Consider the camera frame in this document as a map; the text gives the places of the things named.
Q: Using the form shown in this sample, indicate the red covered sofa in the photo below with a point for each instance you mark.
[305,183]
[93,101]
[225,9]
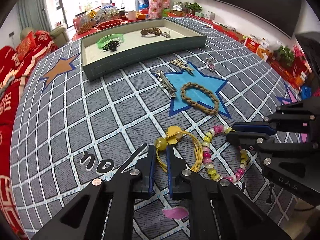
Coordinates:
[16,67]

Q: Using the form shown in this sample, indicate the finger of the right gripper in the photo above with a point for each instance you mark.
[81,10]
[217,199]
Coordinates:
[252,141]
[271,128]

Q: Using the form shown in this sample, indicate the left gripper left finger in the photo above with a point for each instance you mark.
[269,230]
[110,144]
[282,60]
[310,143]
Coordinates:
[104,209]

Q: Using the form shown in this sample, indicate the black claw hair clip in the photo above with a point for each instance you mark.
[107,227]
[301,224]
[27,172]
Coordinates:
[112,46]

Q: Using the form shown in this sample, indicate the red floral gift box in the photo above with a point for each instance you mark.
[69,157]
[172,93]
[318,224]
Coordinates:
[156,7]

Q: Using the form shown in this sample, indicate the green shallow jewelry tray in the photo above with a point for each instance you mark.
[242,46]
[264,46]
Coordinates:
[142,41]

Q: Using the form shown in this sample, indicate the green translucent bangle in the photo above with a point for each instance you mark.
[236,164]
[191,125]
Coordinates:
[104,41]

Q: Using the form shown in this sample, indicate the small pink crystal charm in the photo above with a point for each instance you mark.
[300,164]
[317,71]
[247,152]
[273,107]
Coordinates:
[210,64]

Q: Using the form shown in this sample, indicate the red plastic basket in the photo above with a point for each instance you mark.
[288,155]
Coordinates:
[109,24]

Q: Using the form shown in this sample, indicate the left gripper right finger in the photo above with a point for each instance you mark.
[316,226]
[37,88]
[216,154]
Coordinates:
[218,210]

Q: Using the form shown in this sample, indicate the silver pendant charm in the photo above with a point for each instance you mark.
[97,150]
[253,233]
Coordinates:
[165,34]

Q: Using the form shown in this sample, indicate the grey checked star tablecloth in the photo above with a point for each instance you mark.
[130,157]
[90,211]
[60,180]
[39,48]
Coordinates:
[66,125]

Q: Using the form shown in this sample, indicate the silver metal hair clip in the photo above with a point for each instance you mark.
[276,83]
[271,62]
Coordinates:
[165,83]

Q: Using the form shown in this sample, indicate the round red coffee table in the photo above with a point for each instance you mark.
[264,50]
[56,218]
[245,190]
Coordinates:
[94,29]

